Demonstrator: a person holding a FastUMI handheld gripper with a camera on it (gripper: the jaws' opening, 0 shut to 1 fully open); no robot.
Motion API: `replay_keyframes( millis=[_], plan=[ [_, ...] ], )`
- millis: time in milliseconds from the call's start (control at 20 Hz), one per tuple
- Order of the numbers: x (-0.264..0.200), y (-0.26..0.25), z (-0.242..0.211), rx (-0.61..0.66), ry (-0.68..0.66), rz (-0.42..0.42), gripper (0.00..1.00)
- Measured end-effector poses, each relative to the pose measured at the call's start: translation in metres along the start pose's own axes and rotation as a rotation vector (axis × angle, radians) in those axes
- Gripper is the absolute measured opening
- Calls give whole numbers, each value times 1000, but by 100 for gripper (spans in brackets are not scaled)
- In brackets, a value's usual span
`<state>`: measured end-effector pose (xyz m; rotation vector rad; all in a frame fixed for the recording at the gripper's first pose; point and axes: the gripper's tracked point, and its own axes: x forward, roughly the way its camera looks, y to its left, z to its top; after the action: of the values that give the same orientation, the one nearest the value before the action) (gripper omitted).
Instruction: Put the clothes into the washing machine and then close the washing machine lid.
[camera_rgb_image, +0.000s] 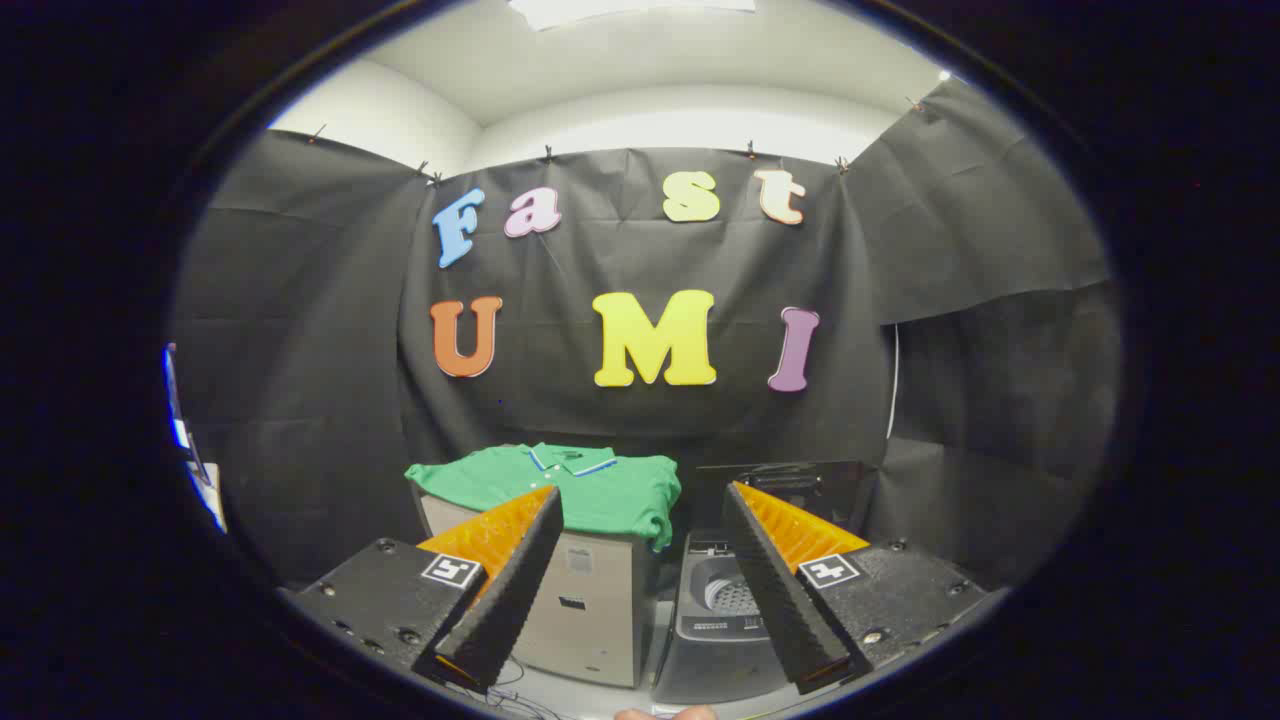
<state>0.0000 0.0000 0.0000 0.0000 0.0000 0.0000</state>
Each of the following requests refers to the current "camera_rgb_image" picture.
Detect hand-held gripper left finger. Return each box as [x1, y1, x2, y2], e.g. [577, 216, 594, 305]
[283, 485, 564, 693]

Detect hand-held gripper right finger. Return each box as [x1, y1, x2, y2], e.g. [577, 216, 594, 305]
[722, 481, 991, 696]

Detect dark grey washing machine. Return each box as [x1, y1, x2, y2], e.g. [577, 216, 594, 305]
[652, 528, 801, 706]

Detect green polo shirt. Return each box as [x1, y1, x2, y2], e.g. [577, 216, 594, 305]
[404, 442, 683, 553]

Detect black backdrop cloth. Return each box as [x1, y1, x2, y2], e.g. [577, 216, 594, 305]
[170, 78, 1126, 591]

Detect glowing blue screen device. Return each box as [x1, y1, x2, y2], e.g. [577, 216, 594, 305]
[163, 343, 196, 456]

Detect row of cloth clips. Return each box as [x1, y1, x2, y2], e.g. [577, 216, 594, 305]
[305, 95, 926, 186]

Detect ceiling light panel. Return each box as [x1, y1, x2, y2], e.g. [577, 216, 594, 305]
[508, 0, 758, 31]

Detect thin floor cables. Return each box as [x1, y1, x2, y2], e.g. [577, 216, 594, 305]
[440, 658, 566, 720]

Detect white hanging cable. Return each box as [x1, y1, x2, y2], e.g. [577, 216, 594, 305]
[885, 322, 901, 441]

